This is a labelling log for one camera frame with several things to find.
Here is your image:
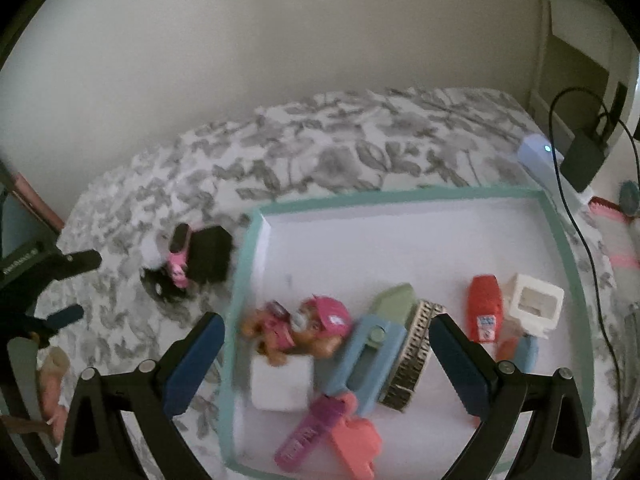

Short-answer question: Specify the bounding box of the teal round item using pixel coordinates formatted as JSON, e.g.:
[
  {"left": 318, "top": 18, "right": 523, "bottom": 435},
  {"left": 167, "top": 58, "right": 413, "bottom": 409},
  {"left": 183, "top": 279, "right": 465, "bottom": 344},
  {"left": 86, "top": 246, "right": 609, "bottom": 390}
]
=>
[{"left": 619, "top": 179, "right": 640, "bottom": 219}]

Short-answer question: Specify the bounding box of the white box with teal rim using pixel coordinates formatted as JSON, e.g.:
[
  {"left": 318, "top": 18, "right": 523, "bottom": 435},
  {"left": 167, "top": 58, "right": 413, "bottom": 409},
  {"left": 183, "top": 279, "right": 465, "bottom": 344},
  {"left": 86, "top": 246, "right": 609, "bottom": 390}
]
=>
[{"left": 219, "top": 186, "right": 597, "bottom": 480}]

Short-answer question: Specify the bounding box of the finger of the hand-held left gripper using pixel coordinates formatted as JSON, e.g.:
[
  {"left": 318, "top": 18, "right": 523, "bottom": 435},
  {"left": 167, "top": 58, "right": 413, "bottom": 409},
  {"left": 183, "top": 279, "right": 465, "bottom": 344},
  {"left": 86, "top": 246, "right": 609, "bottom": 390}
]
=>
[
  {"left": 50, "top": 249, "right": 104, "bottom": 281},
  {"left": 44, "top": 304, "right": 86, "bottom": 335}
]

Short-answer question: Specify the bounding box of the pink tube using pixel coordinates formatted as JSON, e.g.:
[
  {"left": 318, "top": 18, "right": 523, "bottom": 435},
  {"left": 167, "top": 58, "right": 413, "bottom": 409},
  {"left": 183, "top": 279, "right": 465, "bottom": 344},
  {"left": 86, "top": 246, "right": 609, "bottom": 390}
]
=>
[{"left": 273, "top": 393, "right": 359, "bottom": 472}]

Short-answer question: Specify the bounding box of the blue toy case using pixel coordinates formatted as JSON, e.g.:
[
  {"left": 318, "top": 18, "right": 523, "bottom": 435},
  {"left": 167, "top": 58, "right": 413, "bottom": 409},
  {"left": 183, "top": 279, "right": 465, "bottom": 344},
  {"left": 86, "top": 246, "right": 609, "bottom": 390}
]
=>
[{"left": 321, "top": 314, "right": 407, "bottom": 419}]

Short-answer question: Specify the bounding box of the white square frame holder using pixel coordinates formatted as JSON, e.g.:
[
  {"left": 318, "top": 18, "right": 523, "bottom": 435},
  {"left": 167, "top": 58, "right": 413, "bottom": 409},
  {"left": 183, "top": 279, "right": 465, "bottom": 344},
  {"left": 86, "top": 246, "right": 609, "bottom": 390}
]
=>
[{"left": 501, "top": 273, "right": 566, "bottom": 339}]

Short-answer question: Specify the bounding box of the pink comb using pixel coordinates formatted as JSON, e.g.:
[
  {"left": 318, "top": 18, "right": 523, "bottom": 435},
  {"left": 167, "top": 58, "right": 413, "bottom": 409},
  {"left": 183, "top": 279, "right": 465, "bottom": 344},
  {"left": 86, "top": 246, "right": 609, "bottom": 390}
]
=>
[{"left": 589, "top": 196, "right": 634, "bottom": 224}]

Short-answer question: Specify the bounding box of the person's left hand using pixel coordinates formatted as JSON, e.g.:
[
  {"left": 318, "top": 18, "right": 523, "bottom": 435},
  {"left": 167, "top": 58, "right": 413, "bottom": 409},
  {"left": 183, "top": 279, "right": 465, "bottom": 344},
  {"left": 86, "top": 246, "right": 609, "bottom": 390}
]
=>
[{"left": 37, "top": 346, "right": 71, "bottom": 426}]

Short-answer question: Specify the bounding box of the puppy figure with pink hat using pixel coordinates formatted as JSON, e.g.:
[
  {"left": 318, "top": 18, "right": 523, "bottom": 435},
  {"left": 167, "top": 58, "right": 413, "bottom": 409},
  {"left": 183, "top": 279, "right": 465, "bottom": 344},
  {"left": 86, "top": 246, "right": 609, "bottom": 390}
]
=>
[{"left": 241, "top": 295, "right": 354, "bottom": 367}]

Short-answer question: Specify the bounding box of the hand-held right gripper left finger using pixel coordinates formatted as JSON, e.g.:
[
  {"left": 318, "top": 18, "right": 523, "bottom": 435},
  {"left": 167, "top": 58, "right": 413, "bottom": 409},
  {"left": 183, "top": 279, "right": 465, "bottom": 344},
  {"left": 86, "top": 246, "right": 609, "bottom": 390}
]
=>
[{"left": 59, "top": 311, "right": 226, "bottom": 480}]

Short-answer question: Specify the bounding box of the white device with green light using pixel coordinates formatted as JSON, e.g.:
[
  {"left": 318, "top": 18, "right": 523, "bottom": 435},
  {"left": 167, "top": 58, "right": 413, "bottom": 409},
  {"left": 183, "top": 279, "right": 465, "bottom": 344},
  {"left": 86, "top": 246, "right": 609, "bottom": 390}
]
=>
[{"left": 516, "top": 133, "right": 592, "bottom": 217}]

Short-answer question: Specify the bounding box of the black cable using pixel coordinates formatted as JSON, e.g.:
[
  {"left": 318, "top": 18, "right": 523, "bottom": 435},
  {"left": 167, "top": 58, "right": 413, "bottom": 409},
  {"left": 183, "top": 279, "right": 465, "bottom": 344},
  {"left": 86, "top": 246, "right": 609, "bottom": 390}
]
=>
[
  {"left": 548, "top": 87, "right": 627, "bottom": 431},
  {"left": 612, "top": 114, "right": 640, "bottom": 197}
]

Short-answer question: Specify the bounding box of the black power adapter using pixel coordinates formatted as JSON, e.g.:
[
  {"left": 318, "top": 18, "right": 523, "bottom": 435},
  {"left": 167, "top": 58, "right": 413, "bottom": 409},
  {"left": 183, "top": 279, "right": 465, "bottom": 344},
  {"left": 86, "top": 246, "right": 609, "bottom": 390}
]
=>
[{"left": 561, "top": 126, "right": 609, "bottom": 194}]

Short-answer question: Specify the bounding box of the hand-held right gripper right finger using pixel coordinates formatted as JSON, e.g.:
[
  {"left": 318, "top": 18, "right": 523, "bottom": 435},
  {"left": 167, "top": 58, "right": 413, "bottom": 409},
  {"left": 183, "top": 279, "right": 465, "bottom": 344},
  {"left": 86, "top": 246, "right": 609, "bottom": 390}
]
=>
[{"left": 429, "top": 312, "right": 593, "bottom": 480}]

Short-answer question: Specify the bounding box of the grey floral bedsheet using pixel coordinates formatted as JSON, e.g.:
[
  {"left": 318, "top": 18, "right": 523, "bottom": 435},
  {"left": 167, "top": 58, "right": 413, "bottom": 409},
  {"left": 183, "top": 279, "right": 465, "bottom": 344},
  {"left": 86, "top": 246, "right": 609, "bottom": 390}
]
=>
[{"left": 37, "top": 87, "right": 640, "bottom": 480}]

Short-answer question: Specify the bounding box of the red toothpaste tube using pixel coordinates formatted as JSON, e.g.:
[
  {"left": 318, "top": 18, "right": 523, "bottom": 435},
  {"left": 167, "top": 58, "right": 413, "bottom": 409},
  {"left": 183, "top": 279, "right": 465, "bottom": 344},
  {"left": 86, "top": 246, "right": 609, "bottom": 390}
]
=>
[{"left": 466, "top": 273, "right": 504, "bottom": 346}]

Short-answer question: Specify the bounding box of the pink toy with black cap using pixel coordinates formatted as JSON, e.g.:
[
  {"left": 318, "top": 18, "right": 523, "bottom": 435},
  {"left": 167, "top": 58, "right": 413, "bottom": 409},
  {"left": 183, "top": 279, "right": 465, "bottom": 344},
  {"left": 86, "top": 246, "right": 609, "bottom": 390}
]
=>
[{"left": 166, "top": 223, "right": 194, "bottom": 289}]

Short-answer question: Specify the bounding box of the white cabinet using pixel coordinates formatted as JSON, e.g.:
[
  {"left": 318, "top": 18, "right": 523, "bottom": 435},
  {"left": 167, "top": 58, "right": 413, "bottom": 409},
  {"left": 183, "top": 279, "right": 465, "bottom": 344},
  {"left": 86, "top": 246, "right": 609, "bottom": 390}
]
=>
[{"left": 530, "top": 0, "right": 640, "bottom": 127}]

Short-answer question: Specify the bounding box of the black charger plug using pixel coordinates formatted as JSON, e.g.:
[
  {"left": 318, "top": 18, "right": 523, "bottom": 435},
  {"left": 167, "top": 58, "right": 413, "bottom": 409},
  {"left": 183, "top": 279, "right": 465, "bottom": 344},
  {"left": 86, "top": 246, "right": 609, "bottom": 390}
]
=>
[{"left": 186, "top": 224, "right": 237, "bottom": 287}]

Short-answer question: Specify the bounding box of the pink stick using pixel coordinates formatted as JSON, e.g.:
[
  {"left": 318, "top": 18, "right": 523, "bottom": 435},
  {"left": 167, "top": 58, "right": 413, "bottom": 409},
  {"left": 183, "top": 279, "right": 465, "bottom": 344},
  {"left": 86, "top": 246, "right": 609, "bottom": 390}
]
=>
[{"left": 9, "top": 171, "right": 67, "bottom": 232}]

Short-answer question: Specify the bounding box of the small black item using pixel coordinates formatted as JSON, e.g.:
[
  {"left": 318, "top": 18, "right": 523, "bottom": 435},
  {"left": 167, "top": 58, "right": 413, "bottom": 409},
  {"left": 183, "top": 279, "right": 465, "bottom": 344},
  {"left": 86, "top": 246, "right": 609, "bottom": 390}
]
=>
[{"left": 141, "top": 266, "right": 177, "bottom": 307}]

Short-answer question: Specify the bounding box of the coral wavy toy lid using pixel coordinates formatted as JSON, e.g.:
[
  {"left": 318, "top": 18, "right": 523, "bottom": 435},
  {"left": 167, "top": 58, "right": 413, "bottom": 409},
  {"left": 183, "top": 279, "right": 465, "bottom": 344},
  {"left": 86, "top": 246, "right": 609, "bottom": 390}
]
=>
[{"left": 324, "top": 416, "right": 382, "bottom": 480}]

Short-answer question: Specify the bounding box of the white charger plug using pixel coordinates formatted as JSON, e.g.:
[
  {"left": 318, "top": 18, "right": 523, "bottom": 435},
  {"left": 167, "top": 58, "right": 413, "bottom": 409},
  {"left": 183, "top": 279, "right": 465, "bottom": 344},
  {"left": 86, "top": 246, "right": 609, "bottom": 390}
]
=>
[{"left": 249, "top": 354, "right": 315, "bottom": 414}]

